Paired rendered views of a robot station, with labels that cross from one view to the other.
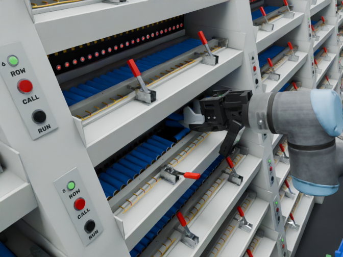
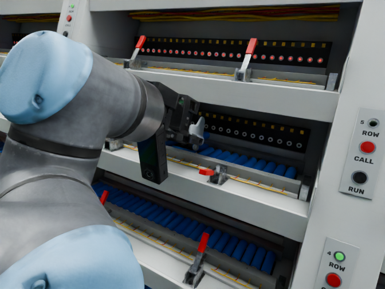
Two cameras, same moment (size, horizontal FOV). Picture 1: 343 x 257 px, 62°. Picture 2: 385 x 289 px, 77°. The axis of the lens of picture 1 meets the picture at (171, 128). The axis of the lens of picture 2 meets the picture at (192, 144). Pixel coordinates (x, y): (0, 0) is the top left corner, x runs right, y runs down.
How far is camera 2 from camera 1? 85 cm
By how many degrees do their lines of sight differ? 74
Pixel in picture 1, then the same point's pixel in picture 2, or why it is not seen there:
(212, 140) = (179, 170)
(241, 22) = (367, 40)
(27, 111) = (64, 30)
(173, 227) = (109, 208)
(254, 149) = not seen: outside the picture
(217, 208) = (137, 252)
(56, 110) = (73, 36)
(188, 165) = (130, 155)
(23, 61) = (75, 7)
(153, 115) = not seen: hidden behind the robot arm
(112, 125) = not seen: hidden behind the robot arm
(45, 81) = (77, 19)
